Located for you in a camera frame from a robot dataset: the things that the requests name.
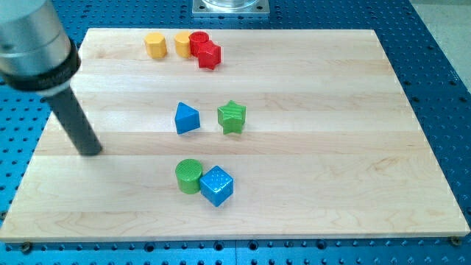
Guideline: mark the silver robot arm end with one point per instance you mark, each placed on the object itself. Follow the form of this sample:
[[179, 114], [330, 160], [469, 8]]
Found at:
[[36, 53]]

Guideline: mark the green star block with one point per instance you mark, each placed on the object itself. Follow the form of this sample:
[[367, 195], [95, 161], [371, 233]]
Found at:
[[232, 117]]

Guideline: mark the blue triangle block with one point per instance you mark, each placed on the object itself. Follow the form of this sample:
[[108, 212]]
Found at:
[[186, 118]]

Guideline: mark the blue cube block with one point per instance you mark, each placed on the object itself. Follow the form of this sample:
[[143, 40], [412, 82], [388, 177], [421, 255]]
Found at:
[[216, 185]]

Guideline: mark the red star block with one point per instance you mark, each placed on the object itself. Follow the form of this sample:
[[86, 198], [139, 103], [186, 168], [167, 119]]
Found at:
[[209, 55]]

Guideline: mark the light wooden board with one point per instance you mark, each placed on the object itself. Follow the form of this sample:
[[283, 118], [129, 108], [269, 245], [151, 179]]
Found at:
[[330, 148]]

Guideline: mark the green cylinder block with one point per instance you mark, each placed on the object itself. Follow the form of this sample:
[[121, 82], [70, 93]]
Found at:
[[188, 172]]

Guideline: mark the red cylinder block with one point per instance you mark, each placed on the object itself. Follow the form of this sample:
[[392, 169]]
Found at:
[[196, 39]]

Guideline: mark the yellow cylinder block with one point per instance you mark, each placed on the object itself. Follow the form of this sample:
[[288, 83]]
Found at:
[[182, 44]]

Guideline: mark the yellow hexagon block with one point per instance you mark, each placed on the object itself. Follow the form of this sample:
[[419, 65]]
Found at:
[[155, 44]]

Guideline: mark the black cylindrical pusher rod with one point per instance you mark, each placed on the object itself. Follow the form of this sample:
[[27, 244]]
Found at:
[[71, 116]]

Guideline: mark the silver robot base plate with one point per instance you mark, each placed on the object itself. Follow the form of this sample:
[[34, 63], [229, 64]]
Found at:
[[230, 7]]

